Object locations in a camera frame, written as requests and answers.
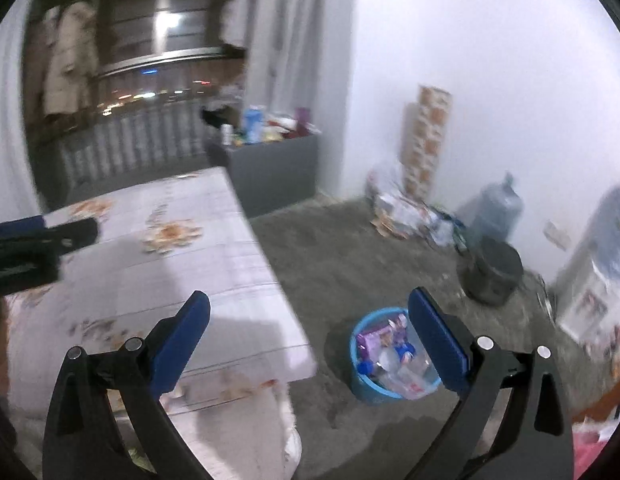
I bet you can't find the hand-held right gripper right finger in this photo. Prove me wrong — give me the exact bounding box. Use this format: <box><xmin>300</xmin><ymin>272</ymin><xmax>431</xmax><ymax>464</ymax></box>
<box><xmin>390</xmin><ymin>286</ymin><xmax>575</xmax><ymax>480</ymax></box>

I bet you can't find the white water dispenser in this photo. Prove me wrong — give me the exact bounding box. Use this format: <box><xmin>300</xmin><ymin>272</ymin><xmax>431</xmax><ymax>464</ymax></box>
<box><xmin>554</xmin><ymin>255</ymin><xmax>620</xmax><ymax>346</ymax></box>

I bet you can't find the pile of paper packaging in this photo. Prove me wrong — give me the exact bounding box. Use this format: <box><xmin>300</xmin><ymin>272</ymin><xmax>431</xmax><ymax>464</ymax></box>
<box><xmin>372</xmin><ymin>192</ymin><xmax>441</xmax><ymax>241</ymax></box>

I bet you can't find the grey cabinet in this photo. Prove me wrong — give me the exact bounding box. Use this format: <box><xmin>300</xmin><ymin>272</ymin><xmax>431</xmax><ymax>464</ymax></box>
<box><xmin>207</xmin><ymin>132</ymin><xmax>321</xmax><ymax>218</ymax></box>

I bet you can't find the pink cloth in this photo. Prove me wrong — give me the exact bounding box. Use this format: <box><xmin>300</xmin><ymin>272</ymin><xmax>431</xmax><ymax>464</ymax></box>
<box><xmin>572</xmin><ymin>422</ymin><xmax>620</xmax><ymax>478</ymax></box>

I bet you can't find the white hanging garment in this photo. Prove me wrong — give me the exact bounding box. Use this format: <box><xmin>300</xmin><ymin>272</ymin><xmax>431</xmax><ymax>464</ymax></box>
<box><xmin>220</xmin><ymin>0</ymin><xmax>253</xmax><ymax>51</ymax></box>

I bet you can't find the clear plastic bottle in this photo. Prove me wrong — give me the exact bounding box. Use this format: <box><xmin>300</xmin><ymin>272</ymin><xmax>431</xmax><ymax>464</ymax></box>
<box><xmin>377</xmin><ymin>347</ymin><xmax>441</xmax><ymax>396</ymax></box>

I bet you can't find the dark cloth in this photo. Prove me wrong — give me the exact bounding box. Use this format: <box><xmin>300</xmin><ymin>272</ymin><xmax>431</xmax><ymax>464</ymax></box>
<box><xmin>201</xmin><ymin>102</ymin><xmax>241</xmax><ymax>128</ymax></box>

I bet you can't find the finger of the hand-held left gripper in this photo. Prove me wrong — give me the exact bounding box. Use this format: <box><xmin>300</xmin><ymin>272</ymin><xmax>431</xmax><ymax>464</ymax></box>
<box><xmin>0</xmin><ymin>252</ymin><xmax>61</xmax><ymax>301</ymax></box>
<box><xmin>0</xmin><ymin>215</ymin><xmax>99</xmax><ymax>261</ymax></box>

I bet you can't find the blue plastic wastebasket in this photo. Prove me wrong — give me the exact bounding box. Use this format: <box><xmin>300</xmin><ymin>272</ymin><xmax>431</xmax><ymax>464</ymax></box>
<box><xmin>350</xmin><ymin>307</ymin><xmax>443</xmax><ymax>406</ymax></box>

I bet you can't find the white shaggy rug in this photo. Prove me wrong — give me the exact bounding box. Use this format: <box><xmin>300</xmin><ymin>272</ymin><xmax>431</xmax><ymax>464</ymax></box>
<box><xmin>115</xmin><ymin>380</ymin><xmax>303</xmax><ymax>480</ymax></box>

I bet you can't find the blue water jug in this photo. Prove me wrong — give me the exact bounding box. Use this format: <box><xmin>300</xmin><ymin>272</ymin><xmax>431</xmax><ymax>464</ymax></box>
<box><xmin>467</xmin><ymin>172</ymin><xmax>524</xmax><ymax>246</ymax></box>

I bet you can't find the brown cardboard box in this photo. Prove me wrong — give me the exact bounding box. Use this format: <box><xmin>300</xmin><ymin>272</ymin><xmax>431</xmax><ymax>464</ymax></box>
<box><xmin>572</xmin><ymin>390</ymin><xmax>620</xmax><ymax>423</ymax></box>

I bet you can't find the tall patterned box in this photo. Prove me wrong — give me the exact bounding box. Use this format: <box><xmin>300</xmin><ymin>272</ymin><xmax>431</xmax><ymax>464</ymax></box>
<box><xmin>401</xmin><ymin>85</ymin><xmax>451</xmax><ymax>201</ymax></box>

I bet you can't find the wall socket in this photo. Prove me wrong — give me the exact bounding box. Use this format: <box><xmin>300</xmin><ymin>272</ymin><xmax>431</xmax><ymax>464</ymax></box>
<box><xmin>544</xmin><ymin>221</ymin><xmax>570</xmax><ymax>251</ymax></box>

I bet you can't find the dispenser water bottle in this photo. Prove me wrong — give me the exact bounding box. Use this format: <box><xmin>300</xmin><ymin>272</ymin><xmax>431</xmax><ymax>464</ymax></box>
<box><xmin>587</xmin><ymin>175</ymin><xmax>620</xmax><ymax>281</ymax></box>

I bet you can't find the metal balcony railing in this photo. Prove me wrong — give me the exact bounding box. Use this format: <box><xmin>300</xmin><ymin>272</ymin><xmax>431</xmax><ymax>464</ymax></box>
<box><xmin>55</xmin><ymin>95</ymin><xmax>251</xmax><ymax>186</ymax></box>

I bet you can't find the beige hanging coat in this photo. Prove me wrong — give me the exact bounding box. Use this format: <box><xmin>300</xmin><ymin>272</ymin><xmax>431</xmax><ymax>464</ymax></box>
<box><xmin>42</xmin><ymin>2</ymin><xmax>101</xmax><ymax>116</ymax></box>

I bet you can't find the white plastic bag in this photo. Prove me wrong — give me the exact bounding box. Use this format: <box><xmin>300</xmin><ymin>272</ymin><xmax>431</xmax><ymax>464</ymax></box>
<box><xmin>367</xmin><ymin>162</ymin><xmax>405</xmax><ymax>206</ymax></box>

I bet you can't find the table with floral cloth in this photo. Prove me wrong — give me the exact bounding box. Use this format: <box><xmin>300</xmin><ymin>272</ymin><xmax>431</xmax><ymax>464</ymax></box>
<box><xmin>5</xmin><ymin>167</ymin><xmax>318</xmax><ymax>416</ymax></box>

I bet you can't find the black rice cooker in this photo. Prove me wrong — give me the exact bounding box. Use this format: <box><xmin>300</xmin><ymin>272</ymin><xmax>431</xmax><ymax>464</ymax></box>
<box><xmin>457</xmin><ymin>237</ymin><xmax>524</xmax><ymax>307</ymax></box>

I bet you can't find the grey curtain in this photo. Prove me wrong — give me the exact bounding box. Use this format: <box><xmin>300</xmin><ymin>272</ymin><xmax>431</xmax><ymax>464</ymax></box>
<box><xmin>245</xmin><ymin>0</ymin><xmax>361</xmax><ymax>126</ymax></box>

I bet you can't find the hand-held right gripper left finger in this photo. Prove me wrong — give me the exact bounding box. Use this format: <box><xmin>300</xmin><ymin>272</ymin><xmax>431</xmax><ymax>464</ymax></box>
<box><xmin>41</xmin><ymin>290</ymin><xmax>215</xmax><ymax>480</ymax></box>

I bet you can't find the blue detergent bottle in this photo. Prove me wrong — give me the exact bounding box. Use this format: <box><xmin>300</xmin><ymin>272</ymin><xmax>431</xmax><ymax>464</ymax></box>
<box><xmin>244</xmin><ymin>106</ymin><xmax>265</xmax><ymax>145</ymax></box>

